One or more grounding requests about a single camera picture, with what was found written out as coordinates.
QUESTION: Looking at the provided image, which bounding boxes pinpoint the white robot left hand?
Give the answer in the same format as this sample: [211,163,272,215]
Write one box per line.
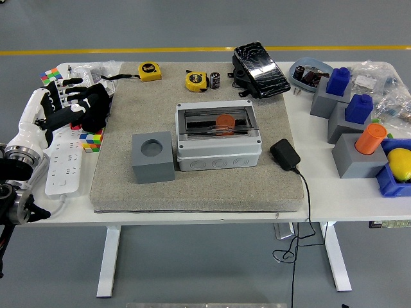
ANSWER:
[6,76,94,151]

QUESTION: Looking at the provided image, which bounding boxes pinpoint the smoky transparent box lid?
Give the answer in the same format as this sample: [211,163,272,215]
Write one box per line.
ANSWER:
[182,108,259,137]

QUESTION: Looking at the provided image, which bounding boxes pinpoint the grey plastic junction box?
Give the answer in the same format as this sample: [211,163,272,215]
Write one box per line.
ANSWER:
[175,100,263,172]

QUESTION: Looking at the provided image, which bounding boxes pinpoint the silver under-table control box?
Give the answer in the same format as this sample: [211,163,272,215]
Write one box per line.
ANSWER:
[274,222,295,241]

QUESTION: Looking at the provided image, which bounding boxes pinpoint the large multicoloured puzzle cube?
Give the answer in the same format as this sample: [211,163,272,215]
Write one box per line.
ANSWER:
[40,67,64,86]

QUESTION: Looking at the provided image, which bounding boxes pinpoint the white power strip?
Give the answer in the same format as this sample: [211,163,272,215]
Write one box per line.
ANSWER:
[44,126,85,198]

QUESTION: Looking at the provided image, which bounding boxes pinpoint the small multicoloured puzzle cube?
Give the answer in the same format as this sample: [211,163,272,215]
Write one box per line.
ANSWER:
[79,128,105,154]

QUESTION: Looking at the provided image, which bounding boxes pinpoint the black cloth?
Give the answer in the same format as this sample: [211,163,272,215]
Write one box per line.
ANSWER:
[69,83,112,133]

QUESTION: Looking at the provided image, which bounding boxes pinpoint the white socket in packaging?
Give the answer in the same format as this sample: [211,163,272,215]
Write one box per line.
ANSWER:
[73,72,94,87]

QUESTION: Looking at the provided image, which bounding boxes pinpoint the clear bag of white parts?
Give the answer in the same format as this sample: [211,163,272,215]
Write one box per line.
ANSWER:
[71,60,123,97]

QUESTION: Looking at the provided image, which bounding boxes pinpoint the grey block with round hole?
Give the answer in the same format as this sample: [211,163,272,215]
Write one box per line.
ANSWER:
[131,130,177,185]

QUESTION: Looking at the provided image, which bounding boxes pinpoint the white table leg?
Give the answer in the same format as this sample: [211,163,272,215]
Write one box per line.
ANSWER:
[319,221,353,292]
[96,225,122,298]

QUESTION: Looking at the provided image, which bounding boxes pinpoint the grey-brown mat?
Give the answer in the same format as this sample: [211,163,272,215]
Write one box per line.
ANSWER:
[89,62,305,213]

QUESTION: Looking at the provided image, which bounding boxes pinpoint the black glossy foot pedal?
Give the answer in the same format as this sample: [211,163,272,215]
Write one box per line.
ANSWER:
[231,41,292,99]

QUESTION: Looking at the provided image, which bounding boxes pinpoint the black power adapter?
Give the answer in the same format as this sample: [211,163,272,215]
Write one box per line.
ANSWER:
[269,138,302,171]

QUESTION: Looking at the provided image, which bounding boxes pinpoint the blue-grey oval dish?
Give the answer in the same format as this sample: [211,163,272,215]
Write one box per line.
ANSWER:
[288,56,335,94]

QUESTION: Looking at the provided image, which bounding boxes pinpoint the dark brown capacitors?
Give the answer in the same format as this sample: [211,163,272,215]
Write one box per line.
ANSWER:
[303,71,322,89]

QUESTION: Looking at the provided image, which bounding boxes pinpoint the grey block holder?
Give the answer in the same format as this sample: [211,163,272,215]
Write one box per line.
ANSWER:
[331,133,389,180]
[327,101,373,144]
[310,76,353,119]

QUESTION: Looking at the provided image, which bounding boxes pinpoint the blue plastic block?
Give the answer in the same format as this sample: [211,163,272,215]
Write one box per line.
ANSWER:
[326,67,352,96]
[345,94,374,124]

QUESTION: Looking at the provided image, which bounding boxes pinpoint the green plastic piece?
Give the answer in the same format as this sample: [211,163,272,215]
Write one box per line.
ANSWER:
[371,117,396,139]

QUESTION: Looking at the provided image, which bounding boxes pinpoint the blue plastic bin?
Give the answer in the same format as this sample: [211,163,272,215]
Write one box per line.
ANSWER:
[376,138,411,199]

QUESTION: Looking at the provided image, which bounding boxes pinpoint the yellow lemon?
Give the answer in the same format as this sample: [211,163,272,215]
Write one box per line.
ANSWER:
[387,148,411,184]

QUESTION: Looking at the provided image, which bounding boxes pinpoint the under-table label strip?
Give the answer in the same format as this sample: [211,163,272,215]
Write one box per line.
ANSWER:
[369,220,411,229]

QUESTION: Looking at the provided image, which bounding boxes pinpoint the yellow tape measure with strap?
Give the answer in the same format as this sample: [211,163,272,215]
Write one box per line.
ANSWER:
[101,62,164,83]

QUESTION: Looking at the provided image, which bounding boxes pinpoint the black adapter cord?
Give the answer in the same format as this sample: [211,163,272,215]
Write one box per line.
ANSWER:
[272,166,317,308]

